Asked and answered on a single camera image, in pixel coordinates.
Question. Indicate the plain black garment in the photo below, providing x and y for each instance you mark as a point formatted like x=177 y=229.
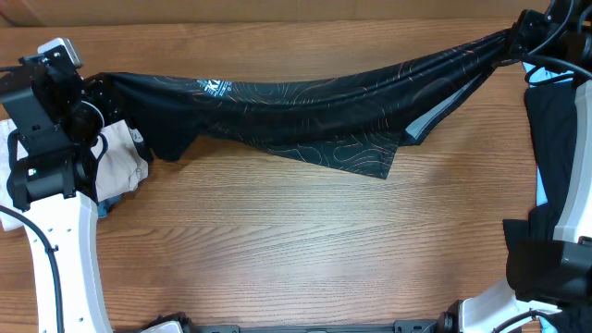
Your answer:
x=539 y=226

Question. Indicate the black orange patterned t-shirt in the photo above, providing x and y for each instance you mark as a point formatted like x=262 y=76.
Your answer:
x=354 y=123

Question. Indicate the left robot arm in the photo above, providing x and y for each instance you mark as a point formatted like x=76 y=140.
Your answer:
x=52 y=184

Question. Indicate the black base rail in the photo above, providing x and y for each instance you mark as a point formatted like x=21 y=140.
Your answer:
x=314 y=329

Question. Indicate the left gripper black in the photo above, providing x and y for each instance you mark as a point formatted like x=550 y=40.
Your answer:
x=99 y=89

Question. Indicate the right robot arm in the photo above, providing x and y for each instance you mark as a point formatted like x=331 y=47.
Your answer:
x=548 y=271

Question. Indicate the light blue garment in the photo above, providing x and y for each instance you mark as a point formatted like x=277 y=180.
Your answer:
x=538 y=78

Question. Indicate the folded blue jeans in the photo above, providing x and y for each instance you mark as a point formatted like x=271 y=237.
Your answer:
x=106 y=206

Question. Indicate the folded beige pants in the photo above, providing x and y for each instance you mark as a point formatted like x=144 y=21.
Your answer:
x=120 y=170

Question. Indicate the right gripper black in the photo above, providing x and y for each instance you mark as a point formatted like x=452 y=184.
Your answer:
x=525 y=22

